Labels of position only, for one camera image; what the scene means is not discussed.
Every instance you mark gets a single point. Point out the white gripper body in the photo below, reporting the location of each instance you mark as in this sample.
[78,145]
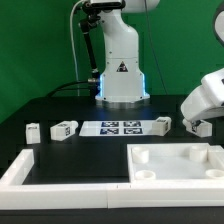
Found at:
[207,100]

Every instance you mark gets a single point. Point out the white square tabletop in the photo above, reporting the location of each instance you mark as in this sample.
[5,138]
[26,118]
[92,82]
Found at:
[175,161]

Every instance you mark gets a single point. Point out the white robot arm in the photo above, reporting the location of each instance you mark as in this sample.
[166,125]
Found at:
[123,83]

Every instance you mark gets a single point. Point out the white U-shaped obstacle fence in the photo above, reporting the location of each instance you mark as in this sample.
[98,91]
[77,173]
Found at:
[16,195]

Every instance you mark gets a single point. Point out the white marker base plate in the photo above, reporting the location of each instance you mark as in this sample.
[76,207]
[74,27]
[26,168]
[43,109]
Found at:
[116,128]

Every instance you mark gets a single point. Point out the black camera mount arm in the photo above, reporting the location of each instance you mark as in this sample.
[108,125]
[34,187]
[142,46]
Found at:
[92,9]

